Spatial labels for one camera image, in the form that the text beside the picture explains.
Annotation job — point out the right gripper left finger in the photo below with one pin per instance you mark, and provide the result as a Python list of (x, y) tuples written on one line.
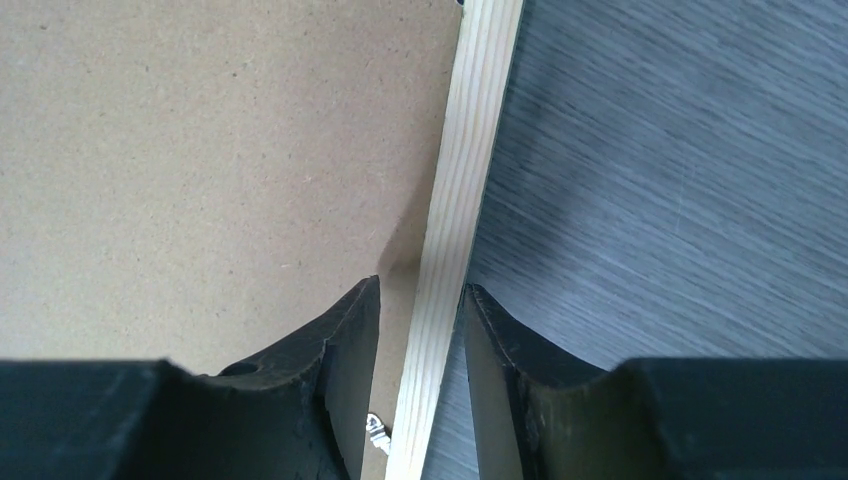
[(294, 410)]

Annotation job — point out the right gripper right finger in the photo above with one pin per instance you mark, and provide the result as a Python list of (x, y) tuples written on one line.
[(540, 412)]

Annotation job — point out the brown backing board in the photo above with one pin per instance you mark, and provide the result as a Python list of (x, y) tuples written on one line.
[(192, 181)]

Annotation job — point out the wooden picture frame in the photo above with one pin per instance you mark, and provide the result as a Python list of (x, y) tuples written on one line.
[(485, 47)]

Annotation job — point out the metal turn clip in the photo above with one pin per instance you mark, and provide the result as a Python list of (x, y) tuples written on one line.
[(378, 433)]

